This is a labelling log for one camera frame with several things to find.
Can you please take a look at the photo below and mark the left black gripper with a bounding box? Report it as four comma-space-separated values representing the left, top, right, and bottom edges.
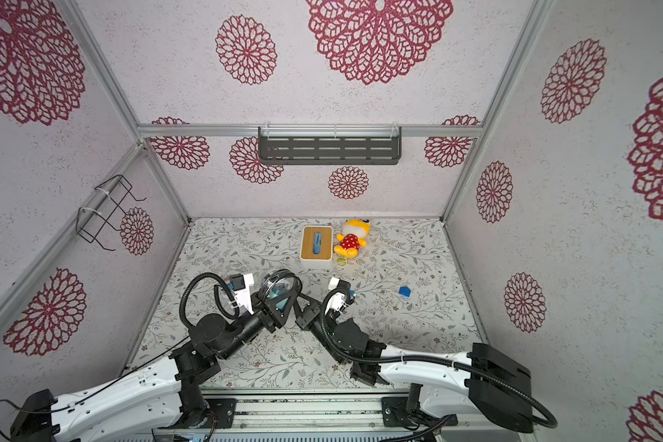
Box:
219, 285, 297, 362

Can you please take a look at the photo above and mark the teal charger cube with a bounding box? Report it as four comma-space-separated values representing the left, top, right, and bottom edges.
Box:
268, 282, 290, 311

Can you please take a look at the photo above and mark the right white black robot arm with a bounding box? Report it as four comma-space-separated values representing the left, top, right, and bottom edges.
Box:
293, 288, 558, 434

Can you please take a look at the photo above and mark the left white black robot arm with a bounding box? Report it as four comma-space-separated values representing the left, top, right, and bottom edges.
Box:
3, 269, 302, 441

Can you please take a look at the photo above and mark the white wooden-top tissue box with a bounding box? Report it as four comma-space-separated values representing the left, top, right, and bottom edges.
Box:
299, 226, 333, 271

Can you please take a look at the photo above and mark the yellow plush toy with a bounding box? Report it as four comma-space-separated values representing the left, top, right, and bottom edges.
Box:
333, 219, 371, 259

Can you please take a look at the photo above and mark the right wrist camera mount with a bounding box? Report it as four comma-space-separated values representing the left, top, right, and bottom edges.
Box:
325, 277, 355, 315

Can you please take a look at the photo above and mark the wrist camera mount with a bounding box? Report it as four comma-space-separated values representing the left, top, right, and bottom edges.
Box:
228, 274, 254, 314
325, 277, 355, 315

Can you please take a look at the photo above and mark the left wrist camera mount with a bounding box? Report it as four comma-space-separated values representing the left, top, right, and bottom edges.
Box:
228, 274, 254, 314

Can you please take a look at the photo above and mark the grey wall shelf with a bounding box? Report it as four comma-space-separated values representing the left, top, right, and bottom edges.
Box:
258, 126, 403, 166

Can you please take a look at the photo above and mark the black wire wall rack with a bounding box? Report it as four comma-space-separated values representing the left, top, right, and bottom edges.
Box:
75, 174, 145, 252

